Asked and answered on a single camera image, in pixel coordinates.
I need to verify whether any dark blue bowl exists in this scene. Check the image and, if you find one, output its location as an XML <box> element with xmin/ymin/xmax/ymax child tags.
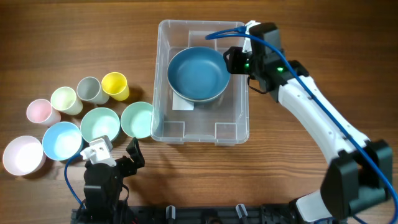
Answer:
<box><xmin>167</xmin><ymin>47</ymin><xmax>231</xmax><ymax>103</ymax></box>

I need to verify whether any large mint green bowl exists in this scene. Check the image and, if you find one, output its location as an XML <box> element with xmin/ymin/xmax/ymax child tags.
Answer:
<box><xmin>80</xmin><ymin>107</ymin><xmax>121</xmax><ymax>142</ymax></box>

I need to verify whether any small mint green bowl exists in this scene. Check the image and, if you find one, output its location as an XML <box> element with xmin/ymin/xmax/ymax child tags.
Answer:
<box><xmin>121</xmin><ymin>101</ymin><xmax>153</xmax><ymax>139</ymax></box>

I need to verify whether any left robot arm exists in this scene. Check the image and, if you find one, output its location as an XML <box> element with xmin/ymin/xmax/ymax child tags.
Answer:
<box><xmin>80</xmin><ymin>136</ymin><xmax>145</xmax><ymax>223</ymax></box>

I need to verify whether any pale pink bowl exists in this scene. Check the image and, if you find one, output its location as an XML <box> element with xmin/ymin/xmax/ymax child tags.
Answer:
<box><xmin>2</xmin><ymin>136</ymin><xmax>46</xmax><ymax>176</ymax></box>

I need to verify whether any light blue bowl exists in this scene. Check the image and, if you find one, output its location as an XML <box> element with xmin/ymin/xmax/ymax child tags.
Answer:
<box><xmin>42</xmin><ymin>121</ymin><xmax>83</xmax><ymax>161</ymax></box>

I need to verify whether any clear plastic storage container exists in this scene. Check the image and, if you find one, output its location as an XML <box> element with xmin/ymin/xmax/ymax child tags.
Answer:
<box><xmin>150</xmin><ymin>20</ymin><xmax>249</xmax><ymax>146</ymax></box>

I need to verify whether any light green cup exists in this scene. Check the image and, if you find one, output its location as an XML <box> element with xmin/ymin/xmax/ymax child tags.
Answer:
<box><xmin>50</xmin><ymin>86</ymin><xmax>83</xmax><ymax>116</ymax></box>

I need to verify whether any white label in container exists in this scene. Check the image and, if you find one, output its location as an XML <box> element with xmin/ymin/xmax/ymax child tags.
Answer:
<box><xmin>172</xmin><ymin>92</ymin><xmax>194</xmax><ymax>111</ymax></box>

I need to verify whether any pink cup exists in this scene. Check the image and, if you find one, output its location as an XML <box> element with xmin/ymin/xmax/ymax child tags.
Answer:
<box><xmin>26</xmin><ymin>99</ymin><xmax>61</xmax><ymax>127</ymax></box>

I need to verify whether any grey cup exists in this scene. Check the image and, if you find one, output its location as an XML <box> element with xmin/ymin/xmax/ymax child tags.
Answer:
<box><xmin>76</xmin><ymin>77</ymin><xmax>109</xmax><ymax>105</ymax></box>

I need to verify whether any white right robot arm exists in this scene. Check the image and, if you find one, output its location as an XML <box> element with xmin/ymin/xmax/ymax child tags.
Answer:
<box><xmin>223</xmin><ymin>47</ymin><xmax>397</xmax><ymax>223</ymax></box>

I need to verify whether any yellow cup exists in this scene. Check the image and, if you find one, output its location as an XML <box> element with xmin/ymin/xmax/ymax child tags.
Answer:
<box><xmin>101</xmin><ymin>72</ymin><xmax>129</xmax><ymax>101</ymax></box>

